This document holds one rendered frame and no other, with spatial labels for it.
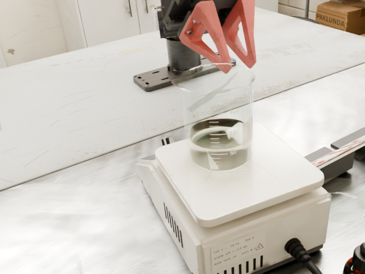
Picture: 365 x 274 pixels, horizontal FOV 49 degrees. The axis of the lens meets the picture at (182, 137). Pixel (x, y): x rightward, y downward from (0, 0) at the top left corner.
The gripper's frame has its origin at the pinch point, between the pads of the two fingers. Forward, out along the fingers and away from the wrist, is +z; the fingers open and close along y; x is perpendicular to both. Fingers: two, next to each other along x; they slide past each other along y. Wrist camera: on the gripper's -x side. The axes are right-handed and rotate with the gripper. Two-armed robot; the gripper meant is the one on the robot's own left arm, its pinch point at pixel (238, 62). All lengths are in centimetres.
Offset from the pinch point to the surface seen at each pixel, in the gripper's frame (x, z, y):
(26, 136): 26.7, -8.5, -21.8
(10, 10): 217, -188, 14
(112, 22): 182, -140, 69
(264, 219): -5.6, 17.4, -9.6
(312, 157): 4.6, 12.8, 7.4
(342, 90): 11.0, 3.4, 25.5
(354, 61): 14.7, -2.5, 36.8
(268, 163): -5.1, 13.1, -6.3
